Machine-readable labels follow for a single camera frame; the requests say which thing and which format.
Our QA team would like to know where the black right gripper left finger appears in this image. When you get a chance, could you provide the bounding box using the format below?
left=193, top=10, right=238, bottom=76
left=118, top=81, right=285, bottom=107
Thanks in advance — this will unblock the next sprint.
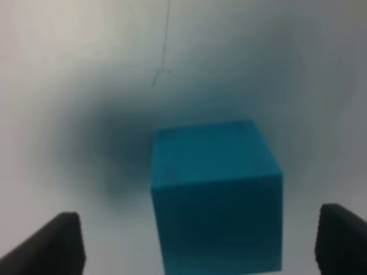
left=1, top=212, right=85, bottom=275

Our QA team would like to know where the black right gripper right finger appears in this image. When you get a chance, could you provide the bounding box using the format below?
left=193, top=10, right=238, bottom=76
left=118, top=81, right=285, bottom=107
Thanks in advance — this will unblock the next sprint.
left=314, top=203, right=366, bottom=275

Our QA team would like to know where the blue block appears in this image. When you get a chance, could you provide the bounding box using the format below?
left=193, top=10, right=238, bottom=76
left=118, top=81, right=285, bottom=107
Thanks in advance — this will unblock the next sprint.
left=150, top=120, right=283, bottom=274

